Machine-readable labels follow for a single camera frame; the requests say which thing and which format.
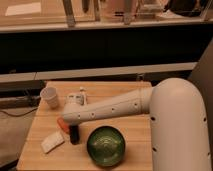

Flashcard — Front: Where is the black eraser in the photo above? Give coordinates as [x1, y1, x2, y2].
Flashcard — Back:
[69, 126, 80, 145]

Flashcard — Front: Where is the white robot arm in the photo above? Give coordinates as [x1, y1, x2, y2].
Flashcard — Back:
[61, 78, 213, 171]

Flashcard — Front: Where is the white paper cup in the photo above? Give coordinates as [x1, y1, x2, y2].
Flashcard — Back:
[40, 87, 59, 109]

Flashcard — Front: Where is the black floor cable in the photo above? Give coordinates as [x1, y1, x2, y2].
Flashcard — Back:
[0, 107, 38, 118]

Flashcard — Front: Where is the white tube bottle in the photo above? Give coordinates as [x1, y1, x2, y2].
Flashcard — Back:
[79, 87, 87, 105]

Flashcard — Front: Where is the white sponge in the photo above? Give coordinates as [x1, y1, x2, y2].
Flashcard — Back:
[41, 131, 64, 153]

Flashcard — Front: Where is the orange carrot toy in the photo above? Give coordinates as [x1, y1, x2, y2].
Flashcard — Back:
[57, 117, 69, 134]

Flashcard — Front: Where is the green ribbed bowl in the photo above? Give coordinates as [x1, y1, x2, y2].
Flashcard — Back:
[87, 126, 126, 167]

